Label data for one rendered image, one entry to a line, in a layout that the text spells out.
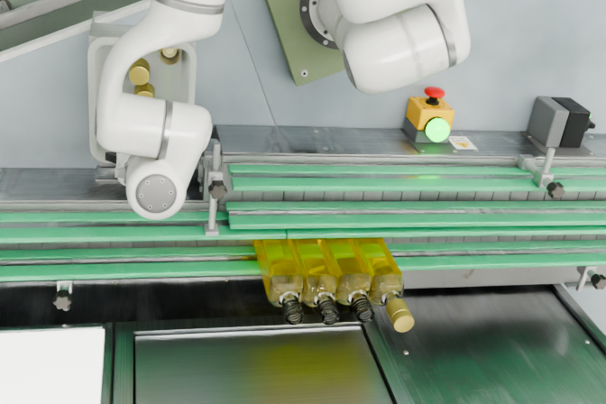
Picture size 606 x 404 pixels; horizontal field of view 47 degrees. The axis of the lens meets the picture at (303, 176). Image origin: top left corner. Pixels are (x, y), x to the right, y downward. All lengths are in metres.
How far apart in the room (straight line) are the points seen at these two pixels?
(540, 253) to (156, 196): 0.86
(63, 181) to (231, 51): 0.38
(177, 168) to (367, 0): 0.31
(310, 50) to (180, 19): 0.47
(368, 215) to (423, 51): 0.42
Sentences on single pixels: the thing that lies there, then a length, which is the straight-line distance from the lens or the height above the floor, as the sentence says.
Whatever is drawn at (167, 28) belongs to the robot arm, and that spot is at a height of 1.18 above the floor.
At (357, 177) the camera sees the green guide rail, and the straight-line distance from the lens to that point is 1.25.
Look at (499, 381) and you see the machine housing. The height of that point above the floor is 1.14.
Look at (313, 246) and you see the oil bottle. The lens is 1.23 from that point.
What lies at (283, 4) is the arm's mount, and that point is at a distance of 1.22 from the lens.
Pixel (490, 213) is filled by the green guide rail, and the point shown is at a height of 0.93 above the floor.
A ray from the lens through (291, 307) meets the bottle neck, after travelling 1.10.
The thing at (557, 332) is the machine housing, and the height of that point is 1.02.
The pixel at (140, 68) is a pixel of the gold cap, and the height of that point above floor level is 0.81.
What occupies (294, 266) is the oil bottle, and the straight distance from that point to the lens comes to 1.17.
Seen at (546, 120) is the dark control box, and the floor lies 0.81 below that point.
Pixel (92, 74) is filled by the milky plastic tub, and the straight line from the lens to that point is 1.21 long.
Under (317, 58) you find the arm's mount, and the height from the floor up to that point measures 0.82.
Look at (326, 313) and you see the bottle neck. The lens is 1.11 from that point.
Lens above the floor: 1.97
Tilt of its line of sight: 59 degrees down
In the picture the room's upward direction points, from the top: 156 degrees clockwise
